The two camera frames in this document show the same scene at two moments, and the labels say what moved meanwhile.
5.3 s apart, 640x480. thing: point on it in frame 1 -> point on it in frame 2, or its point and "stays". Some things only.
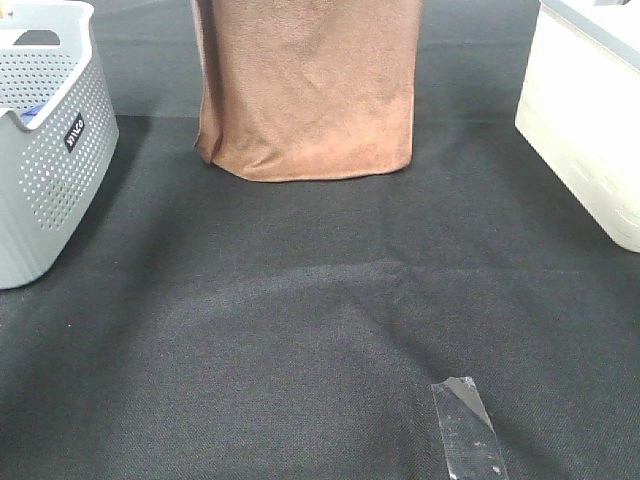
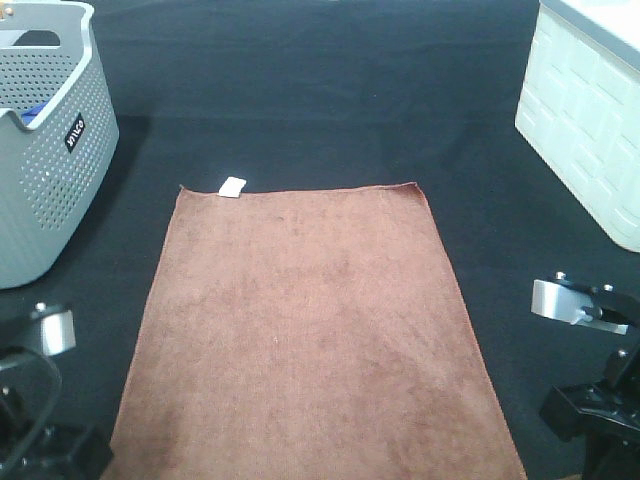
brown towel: x=305 y=90 -> x=309 y=333
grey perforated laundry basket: x=58 y=133 stays
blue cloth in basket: x=29 y=114 stays
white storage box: x=579 y=102 stays
